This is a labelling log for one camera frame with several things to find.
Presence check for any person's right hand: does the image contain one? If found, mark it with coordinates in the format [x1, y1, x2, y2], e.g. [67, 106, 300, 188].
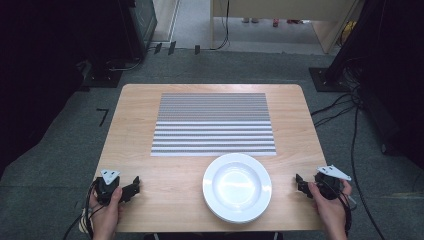
[307, 179, 353, 233]

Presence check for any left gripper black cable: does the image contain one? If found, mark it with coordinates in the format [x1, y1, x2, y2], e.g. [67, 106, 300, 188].
[62, 179, 101, 240]

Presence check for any yellow floor tape strip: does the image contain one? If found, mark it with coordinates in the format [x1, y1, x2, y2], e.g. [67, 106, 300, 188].
[379, 192, 424, 201]

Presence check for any black stand base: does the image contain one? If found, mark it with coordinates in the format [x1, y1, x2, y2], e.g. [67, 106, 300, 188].
[82, 59, 124, 89]
[308, 66, 352, 93]

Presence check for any grey floor cable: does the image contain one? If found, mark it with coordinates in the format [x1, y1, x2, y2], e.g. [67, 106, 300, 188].
[109, 57, 144, 73]

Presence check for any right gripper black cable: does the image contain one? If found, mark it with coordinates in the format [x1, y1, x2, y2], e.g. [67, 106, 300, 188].
[333, 186, 358, 238]

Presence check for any long black floor cable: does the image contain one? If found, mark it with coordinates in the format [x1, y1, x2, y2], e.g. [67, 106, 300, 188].
[349, 104, 387, 240]

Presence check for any person's left hand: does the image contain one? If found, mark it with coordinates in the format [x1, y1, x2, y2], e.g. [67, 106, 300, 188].
[87, 186, 124, 233]

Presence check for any dark glass-front cabinet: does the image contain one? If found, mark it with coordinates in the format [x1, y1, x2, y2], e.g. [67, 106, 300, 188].
[128, 0, 158, 62]

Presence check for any yellow object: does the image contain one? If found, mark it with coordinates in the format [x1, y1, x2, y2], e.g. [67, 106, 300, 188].
[340, 20, 358, 45]

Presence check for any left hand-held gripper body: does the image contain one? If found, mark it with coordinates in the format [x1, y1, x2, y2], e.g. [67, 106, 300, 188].
[94, 168, 124, 205]

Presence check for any black hanging cable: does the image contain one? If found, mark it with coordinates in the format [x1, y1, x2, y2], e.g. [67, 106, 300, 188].
[212, 0, 232, 52]

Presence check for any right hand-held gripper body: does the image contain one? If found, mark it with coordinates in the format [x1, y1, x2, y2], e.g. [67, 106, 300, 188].
[314, 164, 353, 201]

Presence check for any light wooden desk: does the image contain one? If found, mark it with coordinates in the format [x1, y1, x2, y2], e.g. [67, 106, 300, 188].
[209, 0, 365, 55]

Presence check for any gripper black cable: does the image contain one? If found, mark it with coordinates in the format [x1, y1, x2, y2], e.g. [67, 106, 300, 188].
[333, 186, 358, 238]
[62, 179, 101, 240]

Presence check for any grey striped placemat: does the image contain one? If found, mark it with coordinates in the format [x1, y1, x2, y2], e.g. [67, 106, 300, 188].
[150, 92, 278, 158]

